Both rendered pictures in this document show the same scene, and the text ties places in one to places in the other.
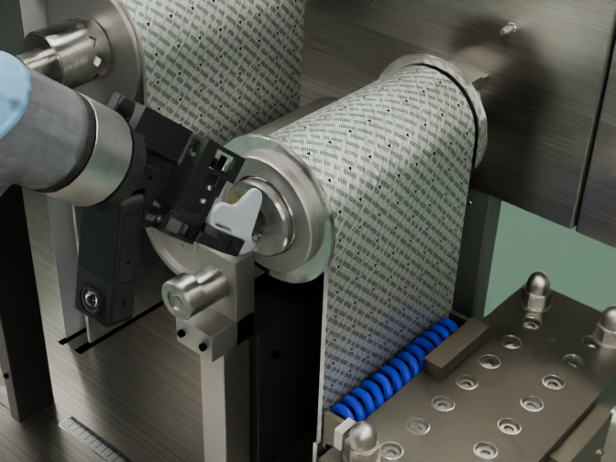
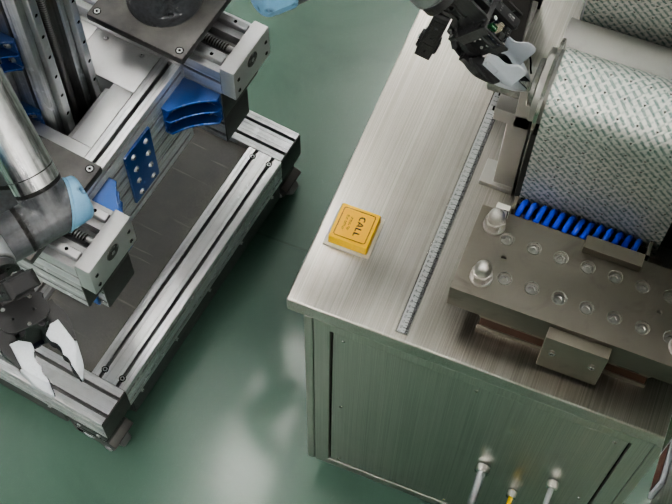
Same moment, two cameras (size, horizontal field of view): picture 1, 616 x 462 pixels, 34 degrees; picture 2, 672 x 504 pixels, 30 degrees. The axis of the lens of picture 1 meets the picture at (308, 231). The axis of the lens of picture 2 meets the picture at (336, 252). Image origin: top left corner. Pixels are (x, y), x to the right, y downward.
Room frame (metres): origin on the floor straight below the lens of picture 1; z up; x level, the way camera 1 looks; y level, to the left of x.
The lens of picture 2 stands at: (0.13, -0.88, 2.79)
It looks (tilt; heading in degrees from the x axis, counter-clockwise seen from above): 63 degrees down; 71
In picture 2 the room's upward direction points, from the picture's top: 1 degrees clockwise
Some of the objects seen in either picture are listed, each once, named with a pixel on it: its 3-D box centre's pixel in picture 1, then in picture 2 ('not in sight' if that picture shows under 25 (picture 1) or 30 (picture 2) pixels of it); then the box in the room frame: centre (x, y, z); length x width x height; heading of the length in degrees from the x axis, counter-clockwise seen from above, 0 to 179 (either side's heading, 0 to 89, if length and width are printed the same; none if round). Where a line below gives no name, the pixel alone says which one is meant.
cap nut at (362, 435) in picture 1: (362, 441); (496, 218); (0.68, -0.06, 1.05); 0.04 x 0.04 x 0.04
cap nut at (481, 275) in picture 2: not in sight; (482, 270); (0.63, -0.14, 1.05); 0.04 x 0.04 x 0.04
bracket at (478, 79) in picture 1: (455, 78); not in sight; (1.00, -0.15, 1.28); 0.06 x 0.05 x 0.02; 140
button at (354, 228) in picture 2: not in sight; (354, 228); (0.49, 0.06, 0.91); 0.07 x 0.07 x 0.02; 50
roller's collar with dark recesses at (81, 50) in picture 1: (67, 55); not in sight; (0.91, 0.24, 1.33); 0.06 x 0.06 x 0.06; 50
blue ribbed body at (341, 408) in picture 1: (401, 371); (580, 229); (0.81, -0.11, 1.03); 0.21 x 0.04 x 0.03; 140
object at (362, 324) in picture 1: (392, 318); (596, 202); (0.83, -0.09, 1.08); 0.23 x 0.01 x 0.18; 140
